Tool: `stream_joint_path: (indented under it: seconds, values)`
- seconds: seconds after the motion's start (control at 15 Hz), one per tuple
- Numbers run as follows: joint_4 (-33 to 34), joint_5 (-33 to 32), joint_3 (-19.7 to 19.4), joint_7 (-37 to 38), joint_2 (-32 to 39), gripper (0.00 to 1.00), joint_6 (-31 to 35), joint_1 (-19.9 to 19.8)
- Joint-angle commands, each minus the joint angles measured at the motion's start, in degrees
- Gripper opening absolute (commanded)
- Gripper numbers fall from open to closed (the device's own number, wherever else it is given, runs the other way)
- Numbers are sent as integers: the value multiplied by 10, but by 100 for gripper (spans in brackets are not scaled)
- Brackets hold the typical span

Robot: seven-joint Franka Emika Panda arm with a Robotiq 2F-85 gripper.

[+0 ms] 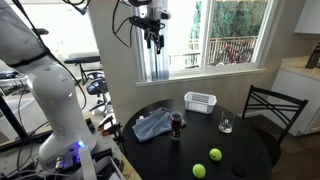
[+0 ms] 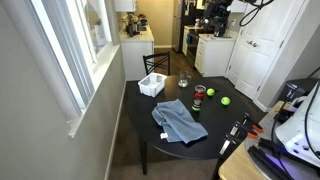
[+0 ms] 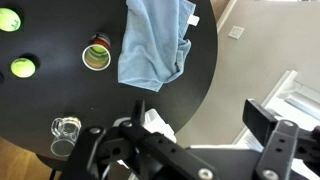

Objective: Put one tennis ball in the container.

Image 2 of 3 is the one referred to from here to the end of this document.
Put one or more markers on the black orange clamp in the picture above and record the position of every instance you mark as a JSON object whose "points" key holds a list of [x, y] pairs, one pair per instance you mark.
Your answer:
{"points": [[251, 123], [234, 136]]}

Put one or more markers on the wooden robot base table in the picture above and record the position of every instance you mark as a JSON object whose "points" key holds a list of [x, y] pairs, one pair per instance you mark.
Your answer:
{"points": [[241, 166]]}

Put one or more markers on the white plastic basket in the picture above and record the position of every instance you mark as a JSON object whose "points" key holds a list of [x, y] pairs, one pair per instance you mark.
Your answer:
{"points": [[152, 84]]}

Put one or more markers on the yellow-green tennis ball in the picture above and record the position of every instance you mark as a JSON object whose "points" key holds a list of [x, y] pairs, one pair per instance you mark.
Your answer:
{"points": [[210, 92], [225, 101]]}

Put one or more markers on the white kitchen drawer cabinet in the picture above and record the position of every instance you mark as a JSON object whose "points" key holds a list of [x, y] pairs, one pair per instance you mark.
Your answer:
{"points": [[213, 55]]}

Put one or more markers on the white kitchen counter cabinet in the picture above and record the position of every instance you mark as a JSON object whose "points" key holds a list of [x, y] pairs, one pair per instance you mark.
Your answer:
{"points": [[133, 50]]}

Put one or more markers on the clear drinking glass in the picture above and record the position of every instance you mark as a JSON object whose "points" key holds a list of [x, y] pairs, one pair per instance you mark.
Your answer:
{"points": [[184, 79]]}

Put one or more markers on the blue cloth towel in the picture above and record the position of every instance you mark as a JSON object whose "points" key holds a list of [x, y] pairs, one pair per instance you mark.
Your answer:
{"points": [[177, 122]]}

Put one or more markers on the round black table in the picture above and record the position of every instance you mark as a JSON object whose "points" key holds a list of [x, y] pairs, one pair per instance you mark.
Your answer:
{"points": [[216, 118]]}

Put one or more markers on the black wooden chair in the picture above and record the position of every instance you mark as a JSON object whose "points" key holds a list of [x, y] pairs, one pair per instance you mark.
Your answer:
{"points": [[159, 60]]}

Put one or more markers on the white double door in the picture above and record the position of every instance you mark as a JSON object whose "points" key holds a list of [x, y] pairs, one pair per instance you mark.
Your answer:
{"points": [[258, 43]]}

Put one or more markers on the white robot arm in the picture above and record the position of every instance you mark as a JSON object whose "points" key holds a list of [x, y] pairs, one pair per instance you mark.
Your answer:
{"points": [[300, 134]]}

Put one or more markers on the black coffee maker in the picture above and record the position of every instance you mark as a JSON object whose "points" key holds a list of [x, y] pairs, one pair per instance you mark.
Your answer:
{"points": [[133, 29]]}

